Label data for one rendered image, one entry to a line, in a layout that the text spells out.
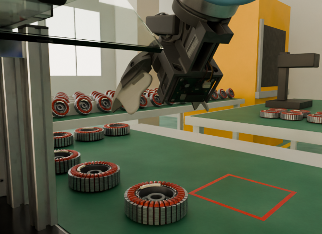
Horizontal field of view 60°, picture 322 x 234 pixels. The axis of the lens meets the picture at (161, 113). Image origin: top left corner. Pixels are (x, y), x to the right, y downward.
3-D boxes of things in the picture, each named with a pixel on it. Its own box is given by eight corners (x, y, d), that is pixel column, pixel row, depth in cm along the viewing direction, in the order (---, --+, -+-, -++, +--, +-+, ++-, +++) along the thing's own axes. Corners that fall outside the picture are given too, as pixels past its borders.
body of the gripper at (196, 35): (157, 107, 37) (189, 26, 28) (142, 64, 42) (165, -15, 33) (207, 106, 40) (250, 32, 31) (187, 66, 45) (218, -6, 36)
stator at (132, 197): (199, 219, 47) (200, 198, 46) (135, 233, 42) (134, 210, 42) (171, 193, 57) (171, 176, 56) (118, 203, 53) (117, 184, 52)
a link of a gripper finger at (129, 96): (103, 128, 39) (153, 89, 36) (97, 98, 43) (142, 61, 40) (119, 134, 42) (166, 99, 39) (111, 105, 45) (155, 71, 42)
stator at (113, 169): (124, 175, 68) (123, 160, 67) (114, 194, 57) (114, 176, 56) (78, 174, 68) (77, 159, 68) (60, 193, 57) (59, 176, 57)
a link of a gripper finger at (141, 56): (115, 82, 39) (163, 42, 36) (113, 75, 40) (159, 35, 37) (136, 95, 43) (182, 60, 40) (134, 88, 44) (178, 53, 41)
